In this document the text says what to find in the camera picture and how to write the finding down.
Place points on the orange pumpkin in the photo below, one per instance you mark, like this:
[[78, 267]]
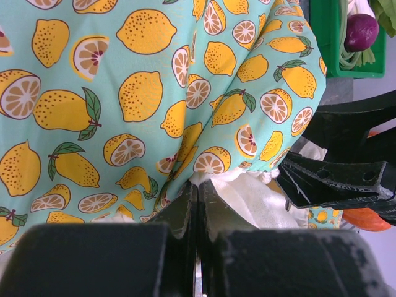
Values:
[[363, 219]]

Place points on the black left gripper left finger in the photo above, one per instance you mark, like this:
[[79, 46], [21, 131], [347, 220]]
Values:
[[155, 258]]

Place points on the green plastic crate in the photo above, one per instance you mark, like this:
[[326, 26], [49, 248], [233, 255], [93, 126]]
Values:
[[325, 23]]

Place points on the lemon print cushion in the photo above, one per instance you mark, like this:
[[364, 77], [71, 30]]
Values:
[[111, 106]]

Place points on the green spinach leaves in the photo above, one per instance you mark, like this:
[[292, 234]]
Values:
[[385, 12]]

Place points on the purple onion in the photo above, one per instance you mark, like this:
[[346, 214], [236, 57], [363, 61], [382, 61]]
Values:
[[361, 32]]

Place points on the green long beans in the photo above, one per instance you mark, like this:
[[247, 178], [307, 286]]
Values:
[[348, 60]]

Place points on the small lemon print pillow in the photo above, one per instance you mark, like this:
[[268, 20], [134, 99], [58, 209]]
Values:
[[324, 218]]

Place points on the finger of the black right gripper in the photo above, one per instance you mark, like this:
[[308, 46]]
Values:
[[343, 129], [308, 183]]

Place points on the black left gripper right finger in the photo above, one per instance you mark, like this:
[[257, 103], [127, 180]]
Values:
[[241, 260]]

